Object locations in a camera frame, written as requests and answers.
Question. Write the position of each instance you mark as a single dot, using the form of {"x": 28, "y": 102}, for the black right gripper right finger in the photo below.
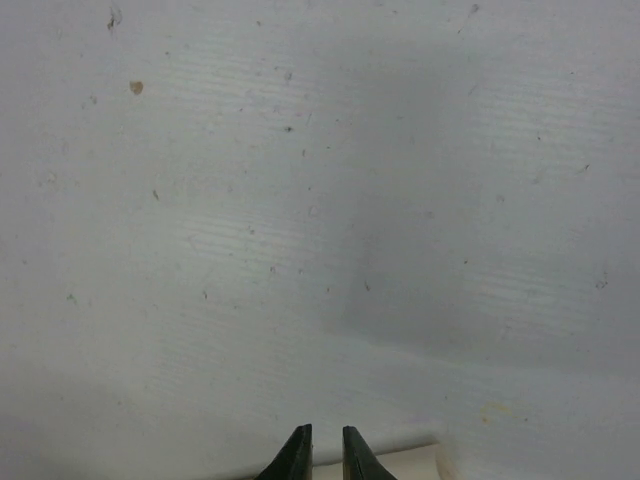
{"x": 358, "y": 460}

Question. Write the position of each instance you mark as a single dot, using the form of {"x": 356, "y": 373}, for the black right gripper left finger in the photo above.
{"x": 294, "y": 461}

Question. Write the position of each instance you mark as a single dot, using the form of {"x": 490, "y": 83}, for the olive and cream underwear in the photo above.
{"x": 427, "y": 461}

